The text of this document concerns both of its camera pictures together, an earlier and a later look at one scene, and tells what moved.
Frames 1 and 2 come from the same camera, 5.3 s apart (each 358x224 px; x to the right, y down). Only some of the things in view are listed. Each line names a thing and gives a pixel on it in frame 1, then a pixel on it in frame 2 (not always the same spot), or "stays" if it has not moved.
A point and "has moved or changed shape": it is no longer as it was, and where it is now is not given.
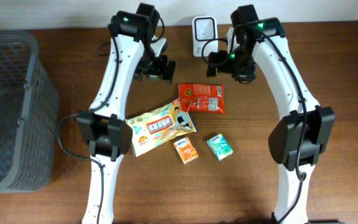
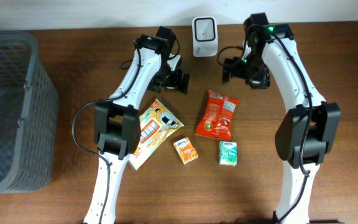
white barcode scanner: (205, 28) stays
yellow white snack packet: (156, 128) has moved or changed shape
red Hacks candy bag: (197, 97) → (215, 121)
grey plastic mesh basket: (19, 115) stays
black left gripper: (159, 70) → (173, 83)
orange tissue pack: (186, 150) stays
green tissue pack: (219, 147) → (228, 153)
